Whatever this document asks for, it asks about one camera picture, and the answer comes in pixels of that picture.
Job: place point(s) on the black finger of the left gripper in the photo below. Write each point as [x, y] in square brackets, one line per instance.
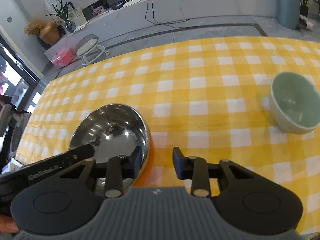
[16, 181]

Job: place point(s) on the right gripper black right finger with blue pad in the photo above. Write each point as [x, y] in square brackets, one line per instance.
[194, 169]

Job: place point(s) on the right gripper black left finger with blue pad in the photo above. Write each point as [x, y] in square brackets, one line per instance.
[121, 168]

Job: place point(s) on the orange steel bowl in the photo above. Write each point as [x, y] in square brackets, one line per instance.
[114, 130]

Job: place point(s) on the person's hand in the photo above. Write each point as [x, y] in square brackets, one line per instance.
[8, 225]

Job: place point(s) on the yellow white checkered tablecloth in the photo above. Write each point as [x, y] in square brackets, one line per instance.
[209, 97]

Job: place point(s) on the green ceramic bowl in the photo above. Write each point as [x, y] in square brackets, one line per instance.
[294, 103]

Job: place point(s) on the pink storage box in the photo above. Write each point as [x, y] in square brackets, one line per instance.
[62, 58]

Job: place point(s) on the brown vase dried flowers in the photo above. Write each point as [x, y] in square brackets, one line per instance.
[47, 34]

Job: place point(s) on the grey tv console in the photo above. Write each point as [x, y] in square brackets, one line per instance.
[142, 15]

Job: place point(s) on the green plant blue vase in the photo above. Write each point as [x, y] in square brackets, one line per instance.
[61, 11]

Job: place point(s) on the blue grey trash bin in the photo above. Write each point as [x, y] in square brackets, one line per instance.
[288, 12]

